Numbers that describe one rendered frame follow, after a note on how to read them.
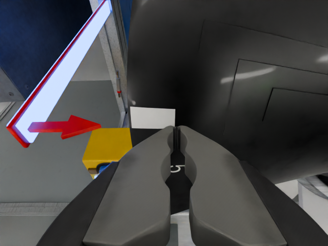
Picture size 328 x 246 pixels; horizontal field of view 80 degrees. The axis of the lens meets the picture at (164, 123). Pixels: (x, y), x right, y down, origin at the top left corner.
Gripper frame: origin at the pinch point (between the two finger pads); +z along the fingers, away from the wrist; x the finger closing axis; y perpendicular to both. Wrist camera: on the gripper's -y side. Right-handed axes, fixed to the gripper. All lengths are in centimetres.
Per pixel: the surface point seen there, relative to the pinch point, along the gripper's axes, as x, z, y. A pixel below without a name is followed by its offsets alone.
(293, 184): 41, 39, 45
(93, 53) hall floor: -54, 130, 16
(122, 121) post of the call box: -14.2, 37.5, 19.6
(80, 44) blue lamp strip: -11.9, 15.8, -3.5
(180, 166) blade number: 0.4, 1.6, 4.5
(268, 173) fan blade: 8.3, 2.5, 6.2
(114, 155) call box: -12.0, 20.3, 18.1
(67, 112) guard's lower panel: -66, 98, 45
